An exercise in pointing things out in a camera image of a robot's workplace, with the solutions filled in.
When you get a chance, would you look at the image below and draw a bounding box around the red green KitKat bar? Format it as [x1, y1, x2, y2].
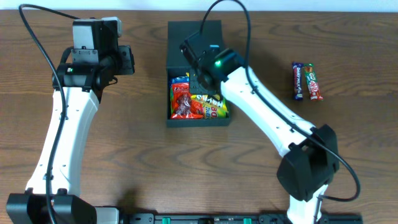
[303, 63, 323, 101]

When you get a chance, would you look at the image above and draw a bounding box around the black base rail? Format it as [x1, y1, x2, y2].
[119, 213, 364, 224]

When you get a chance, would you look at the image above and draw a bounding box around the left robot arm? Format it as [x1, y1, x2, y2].
[6, 17, 134, 223]

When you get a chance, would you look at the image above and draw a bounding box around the black gift box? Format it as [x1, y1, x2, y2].
[166, 20, 231, 128]

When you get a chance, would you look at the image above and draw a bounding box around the purple Dairy Milk bar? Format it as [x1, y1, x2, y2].
[292, 62, 303, 101]

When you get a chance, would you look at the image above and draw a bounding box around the blue Oreo cookie pack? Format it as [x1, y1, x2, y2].
[170, 73, 190, 85]

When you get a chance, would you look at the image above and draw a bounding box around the yellow Hacks candy bag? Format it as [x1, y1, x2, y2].
[191, 95, 228, 111]

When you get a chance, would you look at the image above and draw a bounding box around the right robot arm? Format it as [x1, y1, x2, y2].
[180, 32, 339, 223]

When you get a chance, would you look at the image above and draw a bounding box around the red candy bag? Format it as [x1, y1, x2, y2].
[170, 83, 203, 119]

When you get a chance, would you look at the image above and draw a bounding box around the green Haribo gummy bag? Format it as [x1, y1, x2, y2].
[200, 104, 229, 119]

